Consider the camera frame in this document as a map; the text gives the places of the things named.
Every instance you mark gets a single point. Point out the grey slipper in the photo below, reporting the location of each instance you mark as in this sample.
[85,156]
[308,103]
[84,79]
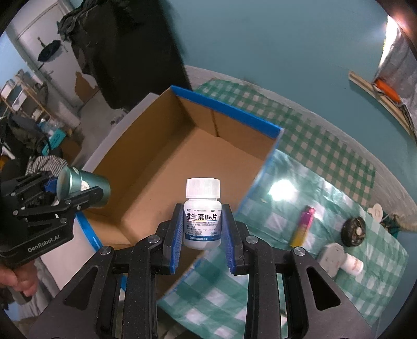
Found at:
[118,120]

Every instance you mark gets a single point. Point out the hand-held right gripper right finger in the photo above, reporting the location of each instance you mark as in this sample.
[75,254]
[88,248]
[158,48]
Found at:
[228,238]

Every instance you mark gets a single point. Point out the white pill bottle blue label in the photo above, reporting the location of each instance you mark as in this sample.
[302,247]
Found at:
[202,221]

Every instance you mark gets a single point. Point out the black hanging cloth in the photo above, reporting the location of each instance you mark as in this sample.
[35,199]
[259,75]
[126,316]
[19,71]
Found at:
[130,49]

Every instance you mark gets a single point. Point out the wooden plank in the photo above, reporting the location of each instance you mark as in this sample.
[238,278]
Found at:
[368,89]

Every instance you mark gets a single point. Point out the white octagonal pill organizer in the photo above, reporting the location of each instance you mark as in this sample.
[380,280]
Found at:
[377,210]

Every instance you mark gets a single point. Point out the cardboard box blue rim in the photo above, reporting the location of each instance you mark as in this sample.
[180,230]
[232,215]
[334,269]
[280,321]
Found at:
[182,153]

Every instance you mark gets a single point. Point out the teal box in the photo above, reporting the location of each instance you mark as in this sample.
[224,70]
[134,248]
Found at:
[53,140]

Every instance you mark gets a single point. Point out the wooden shelving rack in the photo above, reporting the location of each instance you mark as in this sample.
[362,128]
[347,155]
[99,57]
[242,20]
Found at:
[29,94]

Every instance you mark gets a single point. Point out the black round wheel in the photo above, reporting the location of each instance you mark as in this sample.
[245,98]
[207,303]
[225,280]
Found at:
[352,233]

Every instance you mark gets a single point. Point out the dark clothes pile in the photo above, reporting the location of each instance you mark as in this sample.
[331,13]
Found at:
[16,140]

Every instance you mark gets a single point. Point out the black umbrella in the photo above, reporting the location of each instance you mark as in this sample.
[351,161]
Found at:
[49,50]

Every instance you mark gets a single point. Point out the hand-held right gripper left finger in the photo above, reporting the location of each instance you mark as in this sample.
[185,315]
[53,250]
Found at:
[177,234]

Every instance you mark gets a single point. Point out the orange tool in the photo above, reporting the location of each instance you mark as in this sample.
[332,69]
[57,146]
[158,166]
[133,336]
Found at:
[386,88]

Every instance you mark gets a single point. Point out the striped cloth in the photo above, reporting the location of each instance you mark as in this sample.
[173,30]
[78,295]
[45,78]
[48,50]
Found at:
[45,164]

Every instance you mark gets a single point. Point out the person's left hand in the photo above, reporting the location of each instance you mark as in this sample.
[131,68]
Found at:
[22,280]

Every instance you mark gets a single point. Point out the green checkered tablecloth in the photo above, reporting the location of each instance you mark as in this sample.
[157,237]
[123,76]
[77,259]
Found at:
[325,195]

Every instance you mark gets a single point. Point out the white earbud case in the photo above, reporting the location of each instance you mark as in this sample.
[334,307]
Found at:
[330,257]

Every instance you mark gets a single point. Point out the pink and gold packet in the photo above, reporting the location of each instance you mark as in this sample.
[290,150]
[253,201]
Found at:
[303,228]

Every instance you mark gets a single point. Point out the small white bottle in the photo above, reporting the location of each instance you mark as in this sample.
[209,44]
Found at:
[353,264]

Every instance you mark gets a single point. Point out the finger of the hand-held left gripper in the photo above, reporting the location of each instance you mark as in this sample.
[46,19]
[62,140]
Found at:
[81,197]
[49,186]

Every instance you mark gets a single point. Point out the silver foil sheet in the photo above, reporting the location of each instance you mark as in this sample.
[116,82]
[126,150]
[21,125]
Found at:
[395,55]

